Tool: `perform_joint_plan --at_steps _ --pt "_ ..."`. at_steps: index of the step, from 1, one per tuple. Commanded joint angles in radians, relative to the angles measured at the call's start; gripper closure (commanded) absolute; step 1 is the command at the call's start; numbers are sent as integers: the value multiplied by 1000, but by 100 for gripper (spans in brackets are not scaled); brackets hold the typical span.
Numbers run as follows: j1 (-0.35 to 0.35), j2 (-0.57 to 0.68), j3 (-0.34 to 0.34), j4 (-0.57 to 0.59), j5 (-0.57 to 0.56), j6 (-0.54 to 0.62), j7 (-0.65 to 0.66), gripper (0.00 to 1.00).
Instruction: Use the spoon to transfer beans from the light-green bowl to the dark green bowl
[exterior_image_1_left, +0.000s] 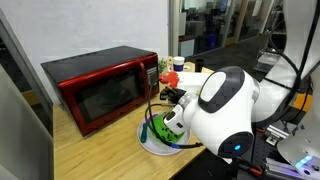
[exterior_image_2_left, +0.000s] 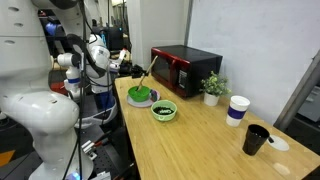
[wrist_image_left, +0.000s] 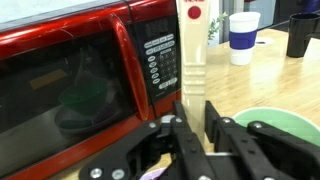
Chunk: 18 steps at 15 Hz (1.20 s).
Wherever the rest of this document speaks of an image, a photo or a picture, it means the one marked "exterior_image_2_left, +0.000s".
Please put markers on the small green plant white pot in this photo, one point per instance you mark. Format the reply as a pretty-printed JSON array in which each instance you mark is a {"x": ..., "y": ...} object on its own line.
[{"x": 215, "y": 85}]

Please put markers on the wooden spoon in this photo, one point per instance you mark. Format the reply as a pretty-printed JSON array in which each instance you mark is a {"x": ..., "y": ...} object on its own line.
[{"x": 146, "y": 75}]

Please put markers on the pale lavender round plate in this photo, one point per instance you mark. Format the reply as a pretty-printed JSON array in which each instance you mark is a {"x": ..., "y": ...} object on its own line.
[{"x": 143, "y": 104}]

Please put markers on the white and blue mobile robot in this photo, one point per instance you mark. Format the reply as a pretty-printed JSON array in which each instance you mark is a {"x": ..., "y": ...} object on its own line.
[{"x": 103, "y": 96}]

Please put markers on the red and black microwave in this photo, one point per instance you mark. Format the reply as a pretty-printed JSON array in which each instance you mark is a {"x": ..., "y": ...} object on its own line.
[{"x": 200, "y": 66}]

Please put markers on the bright dark green bowl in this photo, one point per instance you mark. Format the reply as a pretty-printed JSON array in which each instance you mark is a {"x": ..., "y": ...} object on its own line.
[{"x": 138, "y": 95}]

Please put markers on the teal toy utensil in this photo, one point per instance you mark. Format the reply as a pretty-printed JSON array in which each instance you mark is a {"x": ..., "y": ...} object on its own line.
[{"x": 153, "y": 98}]

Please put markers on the black optical breadboard base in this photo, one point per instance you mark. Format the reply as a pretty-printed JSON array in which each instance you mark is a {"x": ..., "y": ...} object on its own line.
[{"x": 110, "y": 160}]

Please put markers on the black plastic cup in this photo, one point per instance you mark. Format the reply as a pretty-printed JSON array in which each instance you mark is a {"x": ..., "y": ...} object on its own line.
[{"x": 254, "y": 140}]

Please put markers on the silver metal bracket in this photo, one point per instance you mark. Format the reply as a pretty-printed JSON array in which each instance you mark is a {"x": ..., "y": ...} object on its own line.
[{"x": 89, "y": 149}]

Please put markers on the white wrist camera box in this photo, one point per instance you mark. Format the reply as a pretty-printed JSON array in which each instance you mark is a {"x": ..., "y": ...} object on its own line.
[{"x": 122, "y": 56}]

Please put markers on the white paper cup blue band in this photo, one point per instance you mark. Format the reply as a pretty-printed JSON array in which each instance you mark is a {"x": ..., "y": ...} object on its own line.
[{"x": 237, "y": 110}]

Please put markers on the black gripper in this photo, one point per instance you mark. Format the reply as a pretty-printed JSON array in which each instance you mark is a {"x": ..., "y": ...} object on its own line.
[{"x": 128, "y": 69}]

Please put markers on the purple toy utensil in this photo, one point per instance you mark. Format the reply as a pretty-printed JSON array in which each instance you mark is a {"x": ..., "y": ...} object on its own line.
[{"x": 155, "y": 92}]

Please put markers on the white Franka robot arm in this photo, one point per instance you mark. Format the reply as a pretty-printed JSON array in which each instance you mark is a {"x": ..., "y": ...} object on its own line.
[{"x": 30, "y": 110}]

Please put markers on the grey metal frame beam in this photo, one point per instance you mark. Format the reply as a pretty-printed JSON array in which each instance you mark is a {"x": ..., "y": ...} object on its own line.
[{"x": 296, "y": 96}]

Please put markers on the dark coffee beans pile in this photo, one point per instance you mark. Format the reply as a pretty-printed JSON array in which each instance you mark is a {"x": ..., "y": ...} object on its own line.
[{"x": 163, "y": 110}]

